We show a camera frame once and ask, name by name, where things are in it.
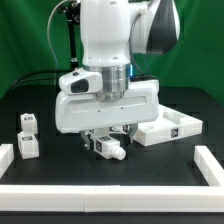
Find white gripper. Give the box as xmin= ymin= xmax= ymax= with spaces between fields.
xmin=55 ymin=69 xmax=159 ymax=150

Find white square tabletop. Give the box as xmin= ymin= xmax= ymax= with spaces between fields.
xmin=134 ymin=105 xmax=203 ymax=146

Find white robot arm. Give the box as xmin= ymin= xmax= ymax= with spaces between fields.
xmin=55 ymin=0 xmax=180 ymax=135

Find white tag sheet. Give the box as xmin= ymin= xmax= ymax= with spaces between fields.
xmin=109 ymin=126 xmax=127 ymax=134

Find white U-shaped fence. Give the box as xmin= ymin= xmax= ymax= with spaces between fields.
xmin=0 ymin=146 xmax=224 ymax=212

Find white cable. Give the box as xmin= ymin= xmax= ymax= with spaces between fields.
xmin=46 ymin=0 xmax=70 ymax=87

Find black cables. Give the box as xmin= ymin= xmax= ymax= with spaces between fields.
xmin=8 ymin=69 xmax=72 ymax=92

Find black camera stand pole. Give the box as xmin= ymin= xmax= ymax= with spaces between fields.
xmin=57 ymin=0 xmax=81 ymax=69

